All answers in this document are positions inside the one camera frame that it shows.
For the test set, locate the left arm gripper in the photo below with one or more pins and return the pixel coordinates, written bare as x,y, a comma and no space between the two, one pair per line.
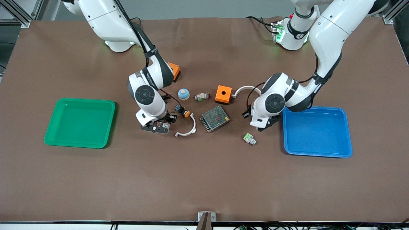
272,122

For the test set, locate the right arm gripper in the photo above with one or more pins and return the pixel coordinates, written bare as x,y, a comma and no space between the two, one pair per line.
170,118

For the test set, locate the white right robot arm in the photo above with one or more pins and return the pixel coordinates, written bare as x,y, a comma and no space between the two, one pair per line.
105,19

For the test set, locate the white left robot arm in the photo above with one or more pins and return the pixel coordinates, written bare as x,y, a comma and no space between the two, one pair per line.
332,28

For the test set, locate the black orange push button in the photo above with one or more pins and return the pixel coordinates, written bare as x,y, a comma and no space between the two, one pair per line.
182,111

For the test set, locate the green white contact block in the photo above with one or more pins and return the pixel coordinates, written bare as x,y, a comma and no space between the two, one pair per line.
249,138

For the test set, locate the blue dome button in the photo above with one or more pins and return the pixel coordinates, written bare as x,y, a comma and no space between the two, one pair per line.
183,94

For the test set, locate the blue plastic tray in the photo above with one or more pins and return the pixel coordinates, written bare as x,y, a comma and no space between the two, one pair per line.
316,134

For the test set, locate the metal mesh power supply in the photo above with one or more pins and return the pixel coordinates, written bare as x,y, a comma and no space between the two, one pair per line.
215,118

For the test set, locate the orange black button box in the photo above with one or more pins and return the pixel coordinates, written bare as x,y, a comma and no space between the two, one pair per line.
175,71
223,93

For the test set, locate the brown table mat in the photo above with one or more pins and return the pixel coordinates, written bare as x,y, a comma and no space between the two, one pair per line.
204,179

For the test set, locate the green plastic tray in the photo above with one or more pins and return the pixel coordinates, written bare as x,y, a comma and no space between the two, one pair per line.
80,123

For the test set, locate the small white curved bracket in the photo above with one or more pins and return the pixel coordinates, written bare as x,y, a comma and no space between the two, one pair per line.
193,127

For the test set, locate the large white curved bracket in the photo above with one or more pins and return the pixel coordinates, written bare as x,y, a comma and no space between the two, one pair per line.
244,88

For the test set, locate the grey metal table bracket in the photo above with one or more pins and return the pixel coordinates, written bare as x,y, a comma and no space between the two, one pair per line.
206,217

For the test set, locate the aluminium frame profile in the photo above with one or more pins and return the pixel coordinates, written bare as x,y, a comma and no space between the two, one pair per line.
19,12
394,12

